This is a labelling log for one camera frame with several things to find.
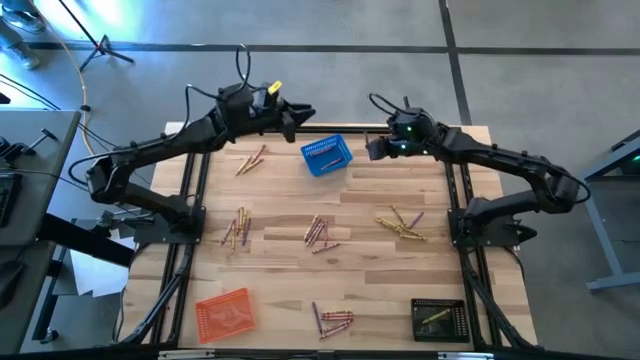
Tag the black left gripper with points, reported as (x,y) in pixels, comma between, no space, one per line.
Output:
(267,115)

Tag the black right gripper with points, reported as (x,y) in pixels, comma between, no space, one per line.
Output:
(405,148)

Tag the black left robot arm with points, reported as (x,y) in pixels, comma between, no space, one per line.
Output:
(165,142)

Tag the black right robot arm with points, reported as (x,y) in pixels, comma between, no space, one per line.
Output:
(500,157)

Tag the blue plastic basket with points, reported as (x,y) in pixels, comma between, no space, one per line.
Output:
(315,160)

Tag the black plastic basket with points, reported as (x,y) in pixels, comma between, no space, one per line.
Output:
(450,330)

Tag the black tripod stand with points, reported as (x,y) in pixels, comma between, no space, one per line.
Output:
(103,47)

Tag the orange plastic basket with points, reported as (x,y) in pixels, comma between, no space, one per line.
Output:
(225,315)

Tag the black support beam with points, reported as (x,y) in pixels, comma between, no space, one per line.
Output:
(85,240)

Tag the white paper sheet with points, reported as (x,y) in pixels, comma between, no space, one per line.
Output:
(95,275)

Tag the grey desk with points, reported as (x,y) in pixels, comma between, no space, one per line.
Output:
(35,200)

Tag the grey-legged side table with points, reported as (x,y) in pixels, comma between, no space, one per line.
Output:
(612,280)

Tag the person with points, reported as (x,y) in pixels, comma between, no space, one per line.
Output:
(25,55)

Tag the black desk clamp tool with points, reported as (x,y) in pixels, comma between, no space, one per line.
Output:
(12,150)

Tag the black keyboard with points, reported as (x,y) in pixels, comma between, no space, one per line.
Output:
(9,200)

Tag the black caster wheel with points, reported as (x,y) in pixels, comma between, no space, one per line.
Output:
(48,336)

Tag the dark desk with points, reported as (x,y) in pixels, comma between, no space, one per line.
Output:
(20,300)

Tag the black aluminium table frame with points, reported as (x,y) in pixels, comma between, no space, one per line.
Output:
(340,129)

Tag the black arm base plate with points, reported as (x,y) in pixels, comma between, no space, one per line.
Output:
(500,239)
(150,235)

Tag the silver bracket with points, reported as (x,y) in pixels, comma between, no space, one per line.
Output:
(465,356)
(185,354)

